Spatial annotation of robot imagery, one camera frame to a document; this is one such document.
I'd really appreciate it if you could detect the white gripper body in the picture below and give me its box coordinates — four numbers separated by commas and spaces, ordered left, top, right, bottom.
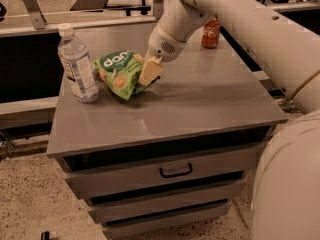
146, 24, 185, 62

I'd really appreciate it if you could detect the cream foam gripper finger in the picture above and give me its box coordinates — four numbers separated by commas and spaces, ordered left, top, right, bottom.
138, 56, 164, 86

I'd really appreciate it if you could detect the green rice chip bag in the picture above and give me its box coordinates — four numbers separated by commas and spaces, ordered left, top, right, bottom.
93, 50, 148, 100

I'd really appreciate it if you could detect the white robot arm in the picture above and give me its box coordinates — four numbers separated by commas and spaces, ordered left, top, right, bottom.
139, 0, 320, 240

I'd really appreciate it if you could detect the clear plastic water bottle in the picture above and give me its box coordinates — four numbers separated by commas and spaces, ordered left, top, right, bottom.
58, 23, 99, 103

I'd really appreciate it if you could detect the red cola can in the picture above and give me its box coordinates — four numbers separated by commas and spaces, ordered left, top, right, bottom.
201, 18, 221, 49

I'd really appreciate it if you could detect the grey drawer cabinet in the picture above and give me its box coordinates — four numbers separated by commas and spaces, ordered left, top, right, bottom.
47, 35, 286, 240

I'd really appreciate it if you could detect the grey metal railing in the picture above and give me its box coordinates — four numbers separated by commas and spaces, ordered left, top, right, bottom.
0, 0, 319, 37

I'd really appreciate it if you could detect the black drawer handle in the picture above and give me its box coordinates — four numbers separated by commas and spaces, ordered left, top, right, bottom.
159, 163, 193, 179

